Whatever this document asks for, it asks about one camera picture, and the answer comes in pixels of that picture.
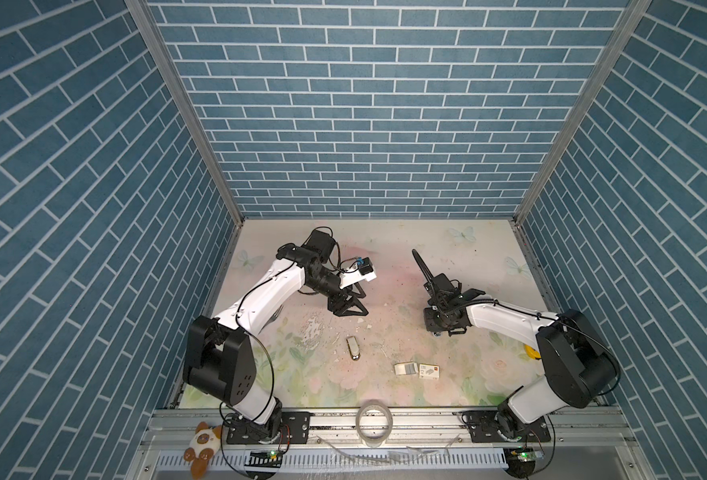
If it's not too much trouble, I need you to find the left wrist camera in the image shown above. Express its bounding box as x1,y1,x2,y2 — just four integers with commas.
339,257,377,288

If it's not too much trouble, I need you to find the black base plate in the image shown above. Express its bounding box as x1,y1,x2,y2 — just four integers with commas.
222,411,311,446
459,409,551,443

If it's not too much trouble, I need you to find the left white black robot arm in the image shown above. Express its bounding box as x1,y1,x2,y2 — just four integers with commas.
182,228,377,427

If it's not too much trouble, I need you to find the brown white plush toy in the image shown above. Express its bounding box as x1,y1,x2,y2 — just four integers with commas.
183,422,222,479

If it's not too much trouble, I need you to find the aluminium front rail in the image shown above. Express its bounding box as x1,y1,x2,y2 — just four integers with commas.
142,406,637,452

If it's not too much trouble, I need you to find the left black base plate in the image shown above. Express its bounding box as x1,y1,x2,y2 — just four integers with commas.
222,411,311,446

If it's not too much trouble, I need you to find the white staple box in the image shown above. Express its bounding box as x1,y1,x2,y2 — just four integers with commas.
419,363,441,380

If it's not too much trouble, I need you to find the yellow tape measure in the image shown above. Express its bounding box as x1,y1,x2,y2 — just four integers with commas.
525,345,541,360

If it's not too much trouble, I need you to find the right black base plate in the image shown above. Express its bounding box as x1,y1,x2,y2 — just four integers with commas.
459,409,551,443

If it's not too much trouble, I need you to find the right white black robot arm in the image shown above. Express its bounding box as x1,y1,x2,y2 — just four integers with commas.
423,272,621,441

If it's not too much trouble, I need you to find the clear tape roll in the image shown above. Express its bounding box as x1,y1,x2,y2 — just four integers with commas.
355,400,395,448

